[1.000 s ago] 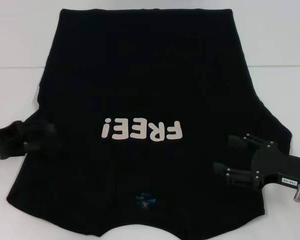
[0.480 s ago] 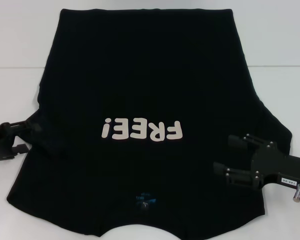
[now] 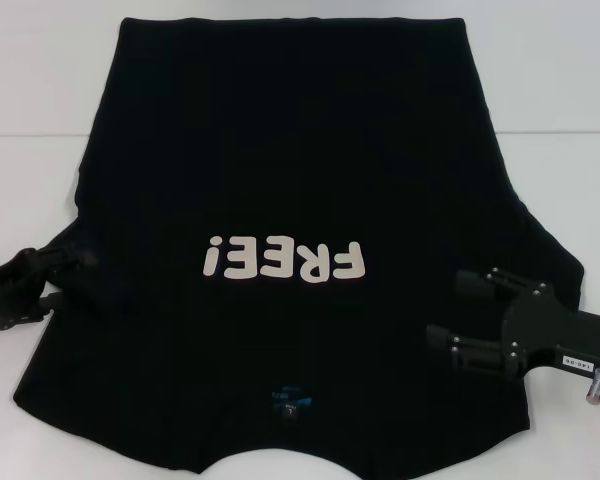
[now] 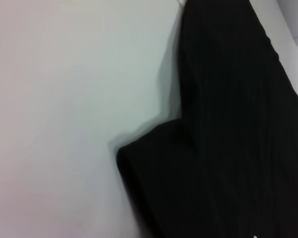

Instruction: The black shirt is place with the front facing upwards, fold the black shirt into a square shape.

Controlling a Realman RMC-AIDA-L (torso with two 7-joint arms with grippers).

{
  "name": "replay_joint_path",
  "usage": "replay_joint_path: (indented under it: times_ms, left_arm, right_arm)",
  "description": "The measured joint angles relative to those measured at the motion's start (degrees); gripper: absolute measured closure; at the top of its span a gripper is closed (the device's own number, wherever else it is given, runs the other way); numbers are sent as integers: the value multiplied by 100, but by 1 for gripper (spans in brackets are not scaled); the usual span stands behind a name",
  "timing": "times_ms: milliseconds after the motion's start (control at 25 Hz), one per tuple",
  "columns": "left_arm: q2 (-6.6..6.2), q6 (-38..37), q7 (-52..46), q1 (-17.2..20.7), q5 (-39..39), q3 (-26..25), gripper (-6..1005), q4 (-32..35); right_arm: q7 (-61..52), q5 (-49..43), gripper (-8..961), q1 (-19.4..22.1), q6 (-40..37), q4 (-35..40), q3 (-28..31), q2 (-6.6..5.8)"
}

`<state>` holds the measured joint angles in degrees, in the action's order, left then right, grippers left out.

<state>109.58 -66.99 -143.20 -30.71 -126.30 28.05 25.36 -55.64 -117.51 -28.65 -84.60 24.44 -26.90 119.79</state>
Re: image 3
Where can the black shirt with FREE print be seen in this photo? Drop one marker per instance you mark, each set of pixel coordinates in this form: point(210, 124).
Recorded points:
point(300, 150)

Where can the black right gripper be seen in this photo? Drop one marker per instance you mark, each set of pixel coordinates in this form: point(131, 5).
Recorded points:
point(555, 335)

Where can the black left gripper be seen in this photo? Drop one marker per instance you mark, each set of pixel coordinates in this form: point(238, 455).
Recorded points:
point(5, 295)

